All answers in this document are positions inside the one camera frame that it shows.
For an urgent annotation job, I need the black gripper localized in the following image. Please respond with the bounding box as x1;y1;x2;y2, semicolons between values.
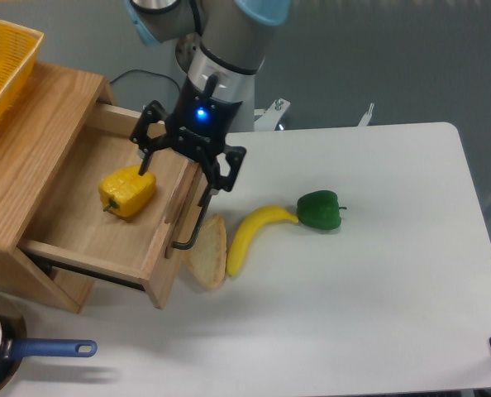
130;76;246;207

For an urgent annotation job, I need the yellow bell pepper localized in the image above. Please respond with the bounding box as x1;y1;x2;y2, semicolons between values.
98;165;156;218

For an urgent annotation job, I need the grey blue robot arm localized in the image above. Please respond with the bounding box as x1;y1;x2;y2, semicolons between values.
125;1;290;205

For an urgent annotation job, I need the green bell pepper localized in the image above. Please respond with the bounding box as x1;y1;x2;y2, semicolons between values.
296;190;346;231

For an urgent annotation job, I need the open wooden top drawer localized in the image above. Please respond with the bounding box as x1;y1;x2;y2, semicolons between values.
19;104;206;309

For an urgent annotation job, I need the wooden drawer cabinet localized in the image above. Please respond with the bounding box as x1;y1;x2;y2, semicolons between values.
0;62;116;313

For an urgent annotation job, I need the yellow banana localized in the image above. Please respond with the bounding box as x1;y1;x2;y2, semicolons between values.
226;205;298;276

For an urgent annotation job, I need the slice of bread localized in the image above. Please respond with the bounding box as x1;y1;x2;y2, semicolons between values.
184;214;227;290

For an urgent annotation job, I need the yellow plastic basket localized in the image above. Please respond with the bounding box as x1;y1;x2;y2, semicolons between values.
0;19;44;119

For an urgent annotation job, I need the black drawer handle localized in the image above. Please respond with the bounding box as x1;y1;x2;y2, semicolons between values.
171;184;212;251

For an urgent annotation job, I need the white table mounting bracket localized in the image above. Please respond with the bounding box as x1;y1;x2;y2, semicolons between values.
254;98;291;132

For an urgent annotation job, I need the black cable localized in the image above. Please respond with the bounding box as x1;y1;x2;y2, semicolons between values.
109;69;183;112

